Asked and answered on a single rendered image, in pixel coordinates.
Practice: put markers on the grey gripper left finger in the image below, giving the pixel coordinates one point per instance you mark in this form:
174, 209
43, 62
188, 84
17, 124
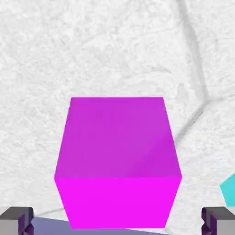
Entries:
12, 218

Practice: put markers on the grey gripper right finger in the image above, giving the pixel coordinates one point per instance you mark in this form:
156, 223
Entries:
220, 218

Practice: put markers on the small cyan cube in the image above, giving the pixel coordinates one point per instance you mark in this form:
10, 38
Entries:
229, 191

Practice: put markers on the small magenta cube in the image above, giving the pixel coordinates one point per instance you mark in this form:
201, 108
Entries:
117, 165

